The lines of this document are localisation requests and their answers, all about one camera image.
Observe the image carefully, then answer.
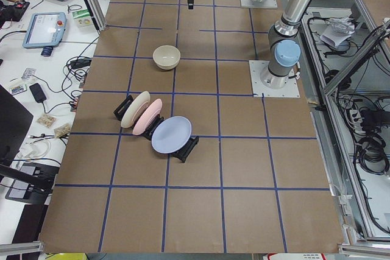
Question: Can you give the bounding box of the cream ceramic bowl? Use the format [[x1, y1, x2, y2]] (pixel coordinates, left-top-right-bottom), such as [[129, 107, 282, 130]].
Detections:
[[152, 45, 181, 70]]

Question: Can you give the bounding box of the green white carton box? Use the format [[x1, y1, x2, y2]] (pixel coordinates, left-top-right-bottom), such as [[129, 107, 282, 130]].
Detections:
[[72, 9, 93, 27]]

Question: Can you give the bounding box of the cream plate in rack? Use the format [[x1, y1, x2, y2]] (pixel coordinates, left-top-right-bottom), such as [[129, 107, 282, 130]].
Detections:
[[121, 91, 151, 128]]

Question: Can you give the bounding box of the black power adapter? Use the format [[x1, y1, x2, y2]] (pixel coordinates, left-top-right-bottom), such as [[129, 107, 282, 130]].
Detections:
[[69, 58, 91, 70]]

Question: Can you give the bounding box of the pink plate in rack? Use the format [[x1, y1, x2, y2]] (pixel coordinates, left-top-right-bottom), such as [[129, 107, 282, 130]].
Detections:
[[132, 99, 163, 135]]

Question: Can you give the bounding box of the light blue plate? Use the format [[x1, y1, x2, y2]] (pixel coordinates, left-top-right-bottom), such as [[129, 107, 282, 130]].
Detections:
[[151, 116, 192, 154]]

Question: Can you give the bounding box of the teach pendant near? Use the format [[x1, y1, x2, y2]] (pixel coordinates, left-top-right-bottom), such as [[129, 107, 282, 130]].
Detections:
[[23, 12, 67, 49]]

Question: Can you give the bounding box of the crumpled white paper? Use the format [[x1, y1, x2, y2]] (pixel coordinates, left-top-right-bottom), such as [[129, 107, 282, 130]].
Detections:
[[320, 16, 355, 47]]

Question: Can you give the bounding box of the black plate rack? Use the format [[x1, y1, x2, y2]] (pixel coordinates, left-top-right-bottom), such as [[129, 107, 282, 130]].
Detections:
[[113, 96, 199, 163]]

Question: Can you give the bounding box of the black phone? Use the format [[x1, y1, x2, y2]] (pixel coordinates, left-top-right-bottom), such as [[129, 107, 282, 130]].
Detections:
[[29, 83, 47, 103]]

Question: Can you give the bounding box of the black monitor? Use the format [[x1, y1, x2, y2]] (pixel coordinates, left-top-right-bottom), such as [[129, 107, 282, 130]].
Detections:
[[0, 86, 34, 166]]

